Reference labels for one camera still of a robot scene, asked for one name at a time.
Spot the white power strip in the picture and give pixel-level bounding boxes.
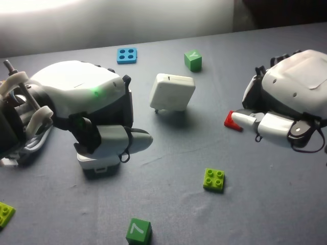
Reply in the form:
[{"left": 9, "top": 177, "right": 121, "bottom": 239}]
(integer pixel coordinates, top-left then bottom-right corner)
[{"left": 76, "top": 150, "right": 121, "bottom": 180}]

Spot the lime green toy brick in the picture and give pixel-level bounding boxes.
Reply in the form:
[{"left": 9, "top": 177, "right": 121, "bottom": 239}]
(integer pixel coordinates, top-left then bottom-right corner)
[
  {"left": 203, "top": 168, "right": 226, "bottom": 193},
  {"left": 0, "top": 201, "right": 16, "bottom": 229}
]

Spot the green cube with number 7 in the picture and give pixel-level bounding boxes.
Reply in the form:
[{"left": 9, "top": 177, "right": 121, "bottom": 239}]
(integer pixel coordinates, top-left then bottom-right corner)
[{"left": 125, "top": 217, "right": 153, "bottom": 245}]

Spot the red toy brick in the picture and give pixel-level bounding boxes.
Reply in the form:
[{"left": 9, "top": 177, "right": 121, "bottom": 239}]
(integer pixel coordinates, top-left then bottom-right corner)
[{"left": 224, "top": 110, "right": 244, "bottom": 132}]

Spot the green cube with letter Y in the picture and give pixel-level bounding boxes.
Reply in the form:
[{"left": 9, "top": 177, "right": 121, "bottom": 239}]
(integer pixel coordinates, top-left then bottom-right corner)
[{"left": 183, "top": 49, "right": 203, "bottom": 72}]

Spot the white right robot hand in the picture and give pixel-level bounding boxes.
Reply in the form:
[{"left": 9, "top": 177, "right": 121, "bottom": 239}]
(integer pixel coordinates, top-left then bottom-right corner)
[{"left": 233, "top": 49, "right": 327, "bottom": 154}]

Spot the white charger adapter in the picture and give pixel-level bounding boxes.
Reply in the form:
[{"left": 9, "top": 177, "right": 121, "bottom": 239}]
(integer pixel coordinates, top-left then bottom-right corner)
[{"left": 149, "top": 73, "right": 196, "bottom": 115}]

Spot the grey table cloth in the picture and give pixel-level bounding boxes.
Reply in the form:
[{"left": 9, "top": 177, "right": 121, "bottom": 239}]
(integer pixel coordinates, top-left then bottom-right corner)
[{"left": 0, "top": 22, "right": 327, "bottom": 245}]

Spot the dark backdrop panel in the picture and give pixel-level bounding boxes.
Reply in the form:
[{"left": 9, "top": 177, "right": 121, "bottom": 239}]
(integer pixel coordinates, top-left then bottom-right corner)
[{"left": 233, "top": 0, "right": 327, "bottom": 33}]

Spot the blue four-hole block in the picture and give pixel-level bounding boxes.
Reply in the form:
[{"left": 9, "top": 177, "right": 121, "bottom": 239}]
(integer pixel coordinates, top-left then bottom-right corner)
[{"left": 116, "top": 47, "right": 139, "bottom": 65}]

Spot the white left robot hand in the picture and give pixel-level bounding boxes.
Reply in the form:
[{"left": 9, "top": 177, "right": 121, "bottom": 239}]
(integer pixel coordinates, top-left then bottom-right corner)
[{"left": 28, "top": 60, "right": 154, "bottom": 164}]

